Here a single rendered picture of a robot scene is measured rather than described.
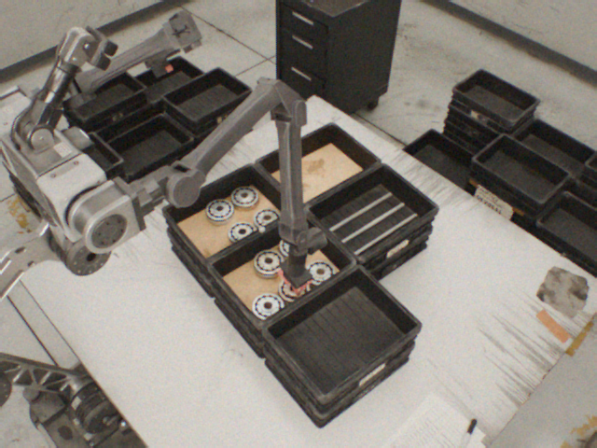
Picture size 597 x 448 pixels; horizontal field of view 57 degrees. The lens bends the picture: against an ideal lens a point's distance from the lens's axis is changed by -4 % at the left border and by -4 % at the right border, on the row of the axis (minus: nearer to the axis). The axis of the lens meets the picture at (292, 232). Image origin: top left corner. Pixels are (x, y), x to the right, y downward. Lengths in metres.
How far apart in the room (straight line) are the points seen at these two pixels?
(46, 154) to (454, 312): 1.43
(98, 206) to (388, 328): 1.01
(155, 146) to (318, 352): 1.72
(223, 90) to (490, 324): 1.96
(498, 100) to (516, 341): 1.71
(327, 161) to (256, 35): 2.54
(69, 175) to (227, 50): 3.30
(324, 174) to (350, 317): 0.66
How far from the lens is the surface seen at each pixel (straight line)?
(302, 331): 1.84
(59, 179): 1.36
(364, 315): 1.89
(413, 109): 4.05
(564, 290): 2.31
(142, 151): 3.14
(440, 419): 1.91
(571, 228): 3.03
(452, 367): 2.00
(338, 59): 3.33
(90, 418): 2.28
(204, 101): 3.23
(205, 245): 2.05
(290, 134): 1.56
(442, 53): 4.70
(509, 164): 3.05
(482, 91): 3.50
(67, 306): 2.18
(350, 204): 2.18
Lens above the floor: 2.42
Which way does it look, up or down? 50 degrees down
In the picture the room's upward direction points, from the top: 1 degrees clockwise
